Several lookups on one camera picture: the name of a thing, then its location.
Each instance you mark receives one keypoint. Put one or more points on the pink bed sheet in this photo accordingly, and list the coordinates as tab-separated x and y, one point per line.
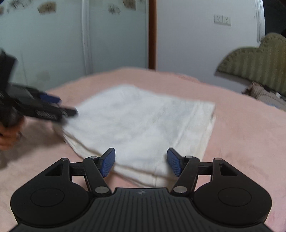
248	134

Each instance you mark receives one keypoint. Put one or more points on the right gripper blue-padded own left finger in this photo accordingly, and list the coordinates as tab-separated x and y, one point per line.
96	169

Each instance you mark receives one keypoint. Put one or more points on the white double wall socket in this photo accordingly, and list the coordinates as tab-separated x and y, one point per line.
222	20

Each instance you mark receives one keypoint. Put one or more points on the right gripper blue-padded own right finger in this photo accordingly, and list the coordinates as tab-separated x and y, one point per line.
186	170

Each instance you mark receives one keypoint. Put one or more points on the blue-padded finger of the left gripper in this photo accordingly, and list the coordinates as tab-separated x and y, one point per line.
47	98

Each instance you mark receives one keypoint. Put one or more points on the brown wooden door frame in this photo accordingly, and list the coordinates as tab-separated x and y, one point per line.
152	34

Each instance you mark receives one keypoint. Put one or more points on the white patterned pants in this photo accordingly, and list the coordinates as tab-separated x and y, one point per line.
140	126

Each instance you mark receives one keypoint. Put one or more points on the frosted glass wardrobe door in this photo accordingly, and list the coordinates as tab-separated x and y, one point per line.
59	41

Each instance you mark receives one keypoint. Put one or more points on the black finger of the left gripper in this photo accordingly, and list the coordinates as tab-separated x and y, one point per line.
66	112

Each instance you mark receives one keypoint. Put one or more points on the person's left hand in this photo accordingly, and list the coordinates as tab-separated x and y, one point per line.
10	135

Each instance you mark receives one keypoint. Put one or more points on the window with aluminium frame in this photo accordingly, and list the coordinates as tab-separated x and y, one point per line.
260	16

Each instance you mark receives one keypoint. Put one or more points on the olive green tufted headboard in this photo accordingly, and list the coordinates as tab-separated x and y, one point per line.
264	64

